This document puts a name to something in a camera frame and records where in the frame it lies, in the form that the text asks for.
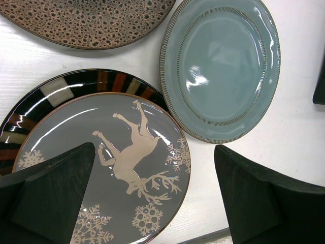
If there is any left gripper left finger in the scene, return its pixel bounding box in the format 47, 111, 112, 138
1, 142, 95, 243

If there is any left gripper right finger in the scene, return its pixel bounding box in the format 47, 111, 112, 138
214, 145, 324, 243

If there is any brown speckled plate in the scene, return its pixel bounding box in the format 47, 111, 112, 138
1, 0, 175, 50

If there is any black wire dish rack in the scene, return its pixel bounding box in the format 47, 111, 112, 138
312, 51, 324, 112

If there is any blue-grey ceramic plate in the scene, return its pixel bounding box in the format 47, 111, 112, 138
159, 1, 281, 144

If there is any black striped plate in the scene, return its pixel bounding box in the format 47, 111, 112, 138
1, 69, 167, 176

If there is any grey reindeer plate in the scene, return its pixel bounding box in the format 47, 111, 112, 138
13, 92, 191, 243

